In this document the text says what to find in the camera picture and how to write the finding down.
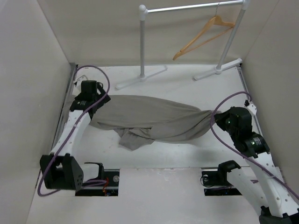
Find right metal table rail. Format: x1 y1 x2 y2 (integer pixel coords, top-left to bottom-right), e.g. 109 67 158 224
236 65 266 140

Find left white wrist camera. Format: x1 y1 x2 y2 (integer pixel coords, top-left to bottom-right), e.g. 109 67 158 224
73 75 88 89

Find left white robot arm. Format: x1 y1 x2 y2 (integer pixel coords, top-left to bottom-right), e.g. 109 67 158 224
40 80 110 191

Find white clothes rack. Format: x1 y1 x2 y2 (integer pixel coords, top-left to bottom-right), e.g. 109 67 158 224
115 0 250 90

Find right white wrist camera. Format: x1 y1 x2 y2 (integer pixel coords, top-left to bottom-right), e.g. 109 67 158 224
244 100 257 117

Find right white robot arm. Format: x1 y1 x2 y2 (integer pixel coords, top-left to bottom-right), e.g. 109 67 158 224
213 107 299 224

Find wooden clothes hanger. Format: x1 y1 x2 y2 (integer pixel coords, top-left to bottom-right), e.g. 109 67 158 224
172 12 236 61

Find grey trousers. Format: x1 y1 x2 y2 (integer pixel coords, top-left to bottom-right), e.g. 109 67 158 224
90 95 212 151

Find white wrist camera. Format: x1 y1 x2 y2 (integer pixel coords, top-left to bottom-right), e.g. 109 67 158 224
244 100 257 117
73 75 88 89

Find metal table rail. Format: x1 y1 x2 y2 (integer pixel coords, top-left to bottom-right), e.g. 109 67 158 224
45 62 79 168
236 65 266 140

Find left metal table rail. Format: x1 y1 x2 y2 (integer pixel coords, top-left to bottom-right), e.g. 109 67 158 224
45 62 79 168

